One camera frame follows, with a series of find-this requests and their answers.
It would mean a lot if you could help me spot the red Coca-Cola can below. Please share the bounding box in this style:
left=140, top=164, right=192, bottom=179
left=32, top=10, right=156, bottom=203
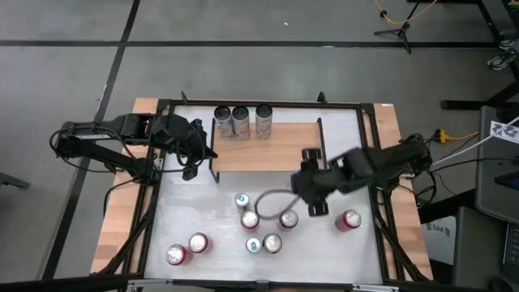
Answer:
left=187, top=231, right=213, bottom=255
left=334, top=208, right=363, bottom=233
left=263, top=232, right=284, bottom=255
left=165, top=243, right=191, bottom=267
left=239, top=209, right=261, bottom=232
left=278, top=208, right=300, bottom=230

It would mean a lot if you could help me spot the person's shoe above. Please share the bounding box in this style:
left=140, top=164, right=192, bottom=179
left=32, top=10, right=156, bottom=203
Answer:
left=487, top=49, right=519, bottom=71
left=497, top=28, right=519, bottom=52

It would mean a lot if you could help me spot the silver aluminium bar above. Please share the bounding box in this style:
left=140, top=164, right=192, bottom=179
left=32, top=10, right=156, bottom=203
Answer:
left=127, top=278, right=174, bottom=291
left=351, top=283, right=401, bottom=292

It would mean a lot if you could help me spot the white cable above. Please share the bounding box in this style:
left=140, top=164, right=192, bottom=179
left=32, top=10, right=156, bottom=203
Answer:
left=429, top=116, right=519, bottom=170

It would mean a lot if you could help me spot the black desk leg frame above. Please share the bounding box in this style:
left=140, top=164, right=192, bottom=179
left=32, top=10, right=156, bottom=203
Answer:
left=440, top=0, right=519, bottom=111

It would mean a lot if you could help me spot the black tripod stand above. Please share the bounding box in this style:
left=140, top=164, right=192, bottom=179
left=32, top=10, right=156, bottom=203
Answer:
left=372, top=0, right=425, bottom=55

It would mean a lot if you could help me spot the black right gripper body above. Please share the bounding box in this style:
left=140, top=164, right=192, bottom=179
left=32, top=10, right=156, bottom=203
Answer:
left=290, top=148, right=341, bottom=218

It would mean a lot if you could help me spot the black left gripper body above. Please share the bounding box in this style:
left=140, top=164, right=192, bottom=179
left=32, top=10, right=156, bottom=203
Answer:
left=156, top=114, right=208, bottom=183

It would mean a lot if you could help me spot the grey furniture leg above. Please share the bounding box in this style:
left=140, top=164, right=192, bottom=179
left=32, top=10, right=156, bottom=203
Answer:
left=0, top=172, right=32, bottom=190

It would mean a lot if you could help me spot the white tall slim can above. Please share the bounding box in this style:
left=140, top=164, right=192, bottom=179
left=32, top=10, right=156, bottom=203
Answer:
left=213, top=105, right=234, bottom=142
left=231, top=105, right=251, bottom=142
left=255, top=103, right=274, bottom=140

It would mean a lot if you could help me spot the yellow floor cable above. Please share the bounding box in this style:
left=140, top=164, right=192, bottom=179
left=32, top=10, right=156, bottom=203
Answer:
left=372, top=0, right=439, bottom=25

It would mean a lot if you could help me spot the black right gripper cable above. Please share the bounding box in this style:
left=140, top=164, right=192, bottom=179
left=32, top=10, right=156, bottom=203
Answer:
left=254, top=188, right=302, bottom=221

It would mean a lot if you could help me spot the wooden shelf black metal frame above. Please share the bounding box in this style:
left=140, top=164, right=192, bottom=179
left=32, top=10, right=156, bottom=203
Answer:
left=208, top=116, right=328, bottom=184

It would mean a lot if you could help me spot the yellow extension cord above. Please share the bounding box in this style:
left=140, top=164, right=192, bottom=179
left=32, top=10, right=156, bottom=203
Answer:
left=432, top=128, right=480, bottom=144

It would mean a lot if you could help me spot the white box SA6 print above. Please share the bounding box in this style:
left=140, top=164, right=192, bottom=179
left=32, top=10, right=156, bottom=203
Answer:
left=421, top=217, right=457, bottom=264

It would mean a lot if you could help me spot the grey desk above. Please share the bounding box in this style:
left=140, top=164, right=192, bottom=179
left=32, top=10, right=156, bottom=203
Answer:
left=474, top=105, right=519, bottom=222

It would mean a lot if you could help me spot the blue silver Red Bull can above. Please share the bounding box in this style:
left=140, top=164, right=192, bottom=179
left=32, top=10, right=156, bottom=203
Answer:
left=234, top=192, right=251, bottom=213
left=245, top=236, right=264, bottom=256

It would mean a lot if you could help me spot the white paper tag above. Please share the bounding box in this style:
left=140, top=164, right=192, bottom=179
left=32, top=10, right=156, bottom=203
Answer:
left=489, top=120, right=519, bottom=145

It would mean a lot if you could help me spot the black metal table frame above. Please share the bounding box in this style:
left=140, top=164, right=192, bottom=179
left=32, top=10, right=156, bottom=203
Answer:
left=91, top=91, right=434, bottom=292

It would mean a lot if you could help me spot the grey cabinet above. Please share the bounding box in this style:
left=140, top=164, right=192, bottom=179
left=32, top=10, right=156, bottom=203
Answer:
left=452, top=206, right=508, bottom=289

